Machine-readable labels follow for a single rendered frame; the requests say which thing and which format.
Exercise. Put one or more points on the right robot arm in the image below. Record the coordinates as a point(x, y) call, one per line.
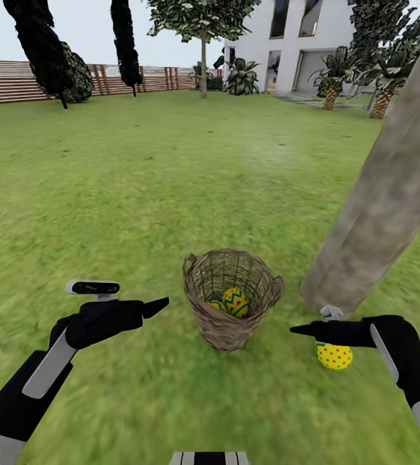
point(396, 339)

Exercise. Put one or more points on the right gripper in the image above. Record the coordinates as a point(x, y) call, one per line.
point(333, 332)

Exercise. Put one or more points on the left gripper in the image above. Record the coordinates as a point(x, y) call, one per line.
point(99, 321)

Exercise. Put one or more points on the wicker basket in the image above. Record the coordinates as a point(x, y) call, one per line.
point(224, 333)

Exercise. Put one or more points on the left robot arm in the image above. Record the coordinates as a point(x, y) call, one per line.
point(30, 391)

